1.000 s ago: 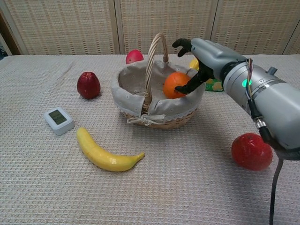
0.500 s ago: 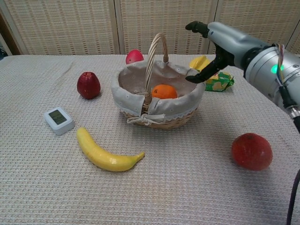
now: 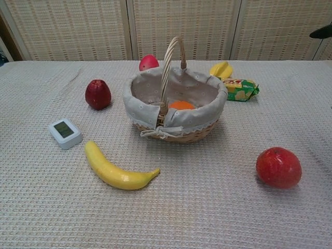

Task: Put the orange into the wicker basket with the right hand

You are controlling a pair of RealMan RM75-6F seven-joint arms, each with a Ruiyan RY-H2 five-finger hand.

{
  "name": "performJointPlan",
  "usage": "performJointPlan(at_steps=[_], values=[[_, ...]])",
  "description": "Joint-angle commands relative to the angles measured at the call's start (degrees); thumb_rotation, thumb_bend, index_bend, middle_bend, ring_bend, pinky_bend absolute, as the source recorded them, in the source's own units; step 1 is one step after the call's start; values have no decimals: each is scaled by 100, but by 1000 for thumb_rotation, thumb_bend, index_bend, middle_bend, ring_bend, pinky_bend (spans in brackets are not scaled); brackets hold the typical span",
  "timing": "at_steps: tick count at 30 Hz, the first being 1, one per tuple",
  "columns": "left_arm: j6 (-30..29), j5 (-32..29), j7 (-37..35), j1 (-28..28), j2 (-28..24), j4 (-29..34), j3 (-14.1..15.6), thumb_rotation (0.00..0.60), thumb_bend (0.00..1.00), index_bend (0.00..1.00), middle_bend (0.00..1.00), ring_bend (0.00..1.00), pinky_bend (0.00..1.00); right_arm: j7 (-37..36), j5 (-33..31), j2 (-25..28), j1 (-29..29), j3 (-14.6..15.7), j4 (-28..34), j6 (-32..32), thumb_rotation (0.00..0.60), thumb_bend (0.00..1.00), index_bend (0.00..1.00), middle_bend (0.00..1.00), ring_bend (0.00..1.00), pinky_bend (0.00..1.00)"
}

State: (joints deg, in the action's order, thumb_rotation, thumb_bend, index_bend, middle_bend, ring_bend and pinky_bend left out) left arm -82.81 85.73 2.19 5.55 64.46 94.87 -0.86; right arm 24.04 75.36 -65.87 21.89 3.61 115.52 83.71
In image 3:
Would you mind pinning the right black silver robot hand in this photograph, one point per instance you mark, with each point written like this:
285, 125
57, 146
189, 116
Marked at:
323, 32

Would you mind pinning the pink red peach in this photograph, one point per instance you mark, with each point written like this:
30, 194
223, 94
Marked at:
148, 63

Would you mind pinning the brown wooden post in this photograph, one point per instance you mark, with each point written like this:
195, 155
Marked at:
9, 39

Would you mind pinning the yellow starfruit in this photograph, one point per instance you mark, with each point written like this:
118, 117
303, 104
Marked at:
221, 69

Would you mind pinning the dark red apple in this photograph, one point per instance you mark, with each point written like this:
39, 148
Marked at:
98, 94

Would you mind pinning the green yellow biscuit packet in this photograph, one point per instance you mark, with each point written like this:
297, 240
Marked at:
241, 89

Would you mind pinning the bright red apple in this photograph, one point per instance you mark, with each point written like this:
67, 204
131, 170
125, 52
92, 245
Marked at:
278, 167

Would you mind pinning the woven folding screen panel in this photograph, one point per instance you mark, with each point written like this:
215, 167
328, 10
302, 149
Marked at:
277, 28
72, 28
325, 50
186, 20

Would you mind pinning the wicker basket with cloth liner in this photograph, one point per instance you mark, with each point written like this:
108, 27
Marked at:
186, 116

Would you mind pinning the beige woven tablecloth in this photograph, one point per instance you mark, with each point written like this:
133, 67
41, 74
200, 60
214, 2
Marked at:
181, 212

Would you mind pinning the white digital timer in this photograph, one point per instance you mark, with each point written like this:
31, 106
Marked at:
64, 133

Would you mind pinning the yellow banana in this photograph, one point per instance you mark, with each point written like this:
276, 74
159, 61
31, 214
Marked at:
116, 173

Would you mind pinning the orange fruit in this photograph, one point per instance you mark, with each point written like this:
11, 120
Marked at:
181, 105

